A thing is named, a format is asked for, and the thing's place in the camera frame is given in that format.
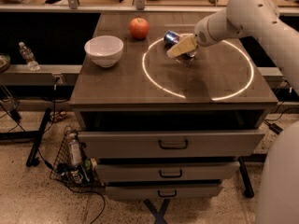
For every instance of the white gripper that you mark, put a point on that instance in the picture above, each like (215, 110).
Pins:
(204, 32)

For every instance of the blue silver redbull can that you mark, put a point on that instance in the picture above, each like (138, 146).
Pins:
(171, 38)

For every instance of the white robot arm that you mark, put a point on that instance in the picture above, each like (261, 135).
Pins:
(278, 199)

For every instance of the green can in basket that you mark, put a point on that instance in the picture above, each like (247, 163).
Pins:
(87, 165)

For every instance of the red apple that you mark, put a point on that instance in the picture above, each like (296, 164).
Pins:
(139, 28)

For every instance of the white bowl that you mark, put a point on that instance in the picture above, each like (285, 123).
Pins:
(104, 50)

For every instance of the grey drawer cabinet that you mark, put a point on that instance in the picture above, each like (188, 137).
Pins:
(220, 89)

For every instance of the top grey drawer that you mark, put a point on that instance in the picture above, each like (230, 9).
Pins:
(137, 145)

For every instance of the grey drawer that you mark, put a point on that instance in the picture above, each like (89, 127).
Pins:
(113, 173)
(164, 191)
(137, 145)

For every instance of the black power adapter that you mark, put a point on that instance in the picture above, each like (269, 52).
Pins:
(275, 128)

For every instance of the middle grey drawer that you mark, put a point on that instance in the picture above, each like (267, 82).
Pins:
(113, 173)

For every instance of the bottom grey drawer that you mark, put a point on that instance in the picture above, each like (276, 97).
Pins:
(164, 191)

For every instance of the plastic bottle in basket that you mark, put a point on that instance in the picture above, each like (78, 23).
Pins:
(71, 139)

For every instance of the black table leg right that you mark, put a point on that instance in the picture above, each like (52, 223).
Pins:
(248, 192)

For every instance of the black table leg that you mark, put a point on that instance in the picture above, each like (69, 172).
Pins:
(32, 158)
(248, 192)

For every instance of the clear water bottle on ledge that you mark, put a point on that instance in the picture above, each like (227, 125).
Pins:
(28, 56)

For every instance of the black table leg left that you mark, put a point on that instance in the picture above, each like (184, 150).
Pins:
(32, 158)

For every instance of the wire basket on floor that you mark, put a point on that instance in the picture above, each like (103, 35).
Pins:
(74, 177)

